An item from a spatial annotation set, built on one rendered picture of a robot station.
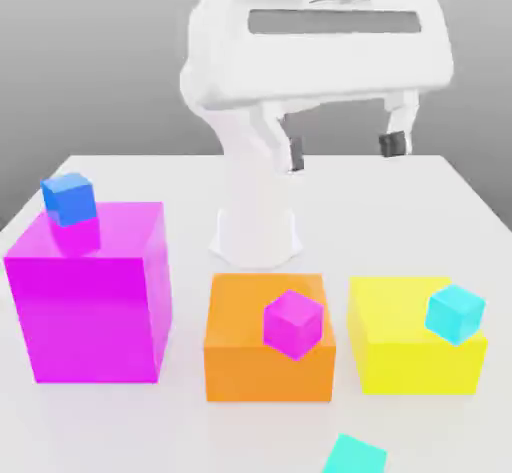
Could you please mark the large orange box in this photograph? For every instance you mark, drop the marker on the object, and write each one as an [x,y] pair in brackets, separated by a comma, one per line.
[240,369]

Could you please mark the small magenta cube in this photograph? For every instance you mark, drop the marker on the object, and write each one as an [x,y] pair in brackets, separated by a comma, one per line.
[292,325]

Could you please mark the large magenta box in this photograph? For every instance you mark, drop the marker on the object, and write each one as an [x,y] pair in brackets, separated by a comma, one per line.
[88,313]

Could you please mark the large yellow box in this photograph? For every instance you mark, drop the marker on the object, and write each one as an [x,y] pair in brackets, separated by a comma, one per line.
[400,361]

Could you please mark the small cyan cube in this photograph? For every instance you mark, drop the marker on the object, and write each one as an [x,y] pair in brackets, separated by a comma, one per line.
[454,315]

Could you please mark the small turquoise cube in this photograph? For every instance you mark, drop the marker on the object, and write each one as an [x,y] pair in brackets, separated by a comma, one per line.
[356,457]

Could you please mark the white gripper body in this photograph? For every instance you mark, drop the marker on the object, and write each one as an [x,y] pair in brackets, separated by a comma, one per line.
[320,65]

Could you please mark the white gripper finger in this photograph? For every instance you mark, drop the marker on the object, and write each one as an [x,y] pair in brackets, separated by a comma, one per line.
[402,121]
[276,129]

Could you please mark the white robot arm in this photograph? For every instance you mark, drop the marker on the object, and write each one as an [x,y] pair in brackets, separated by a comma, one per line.
[256,209]

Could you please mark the small blue cube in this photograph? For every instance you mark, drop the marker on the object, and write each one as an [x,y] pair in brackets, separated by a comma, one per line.
[70,199]

